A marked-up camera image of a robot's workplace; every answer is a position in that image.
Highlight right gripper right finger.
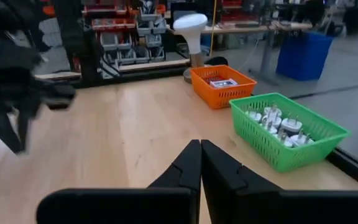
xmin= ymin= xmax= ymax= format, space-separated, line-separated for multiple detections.
xmin=201 ymin=139 xmax=358 ymax=224

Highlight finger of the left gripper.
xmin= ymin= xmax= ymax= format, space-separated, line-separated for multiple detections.
xmin=0 ymin=110 xmax=30 ymax=155

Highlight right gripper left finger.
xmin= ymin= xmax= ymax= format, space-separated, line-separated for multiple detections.
xmin=37 ymin=139 xmax=202 ymax=224

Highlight lavender white USB charger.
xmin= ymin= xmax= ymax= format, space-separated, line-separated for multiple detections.
xmin=290 ymin=129 xmax=315 ymax=147

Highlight purple white USB charger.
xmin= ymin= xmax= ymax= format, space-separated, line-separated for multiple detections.
xmin=246 ymin=110 xmax=262 ymax=123

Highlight white staples box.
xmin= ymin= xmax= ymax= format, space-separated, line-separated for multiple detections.
xmin=209 ymin=78 xmax=239 ymax=89

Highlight red staples box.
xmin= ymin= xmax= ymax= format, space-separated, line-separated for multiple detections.
xmin=204 ymin=75 xmax=226 ymax=83

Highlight green plastic basket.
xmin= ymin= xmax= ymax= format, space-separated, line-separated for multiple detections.
xmin=228 ymin=92 xmax=352 ymax=174

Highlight rack with red grey bins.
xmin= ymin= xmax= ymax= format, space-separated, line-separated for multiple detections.
xmin=39 ymin=0 xmax=169 ymax=74

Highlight orange plastic basket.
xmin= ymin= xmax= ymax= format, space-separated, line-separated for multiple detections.
xmin=190 ymin=64 xmax=258 ymax=110

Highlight blue stacked storage totes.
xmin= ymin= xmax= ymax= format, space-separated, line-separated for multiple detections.
xmin=275 ymin=30 xmax=335 ymax=82

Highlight wooden desk grey legs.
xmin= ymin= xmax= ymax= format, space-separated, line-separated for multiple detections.
xmin=166 ymin=21 xmax=314 ymax=86

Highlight white mushroom table lamp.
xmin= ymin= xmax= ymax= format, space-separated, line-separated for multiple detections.
xmin=172 ymin=12 xmax=209 ymax=84

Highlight yellow cable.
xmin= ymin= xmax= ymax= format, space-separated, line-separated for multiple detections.
xmin=209 ymin=0 xmax=218 ymax=57

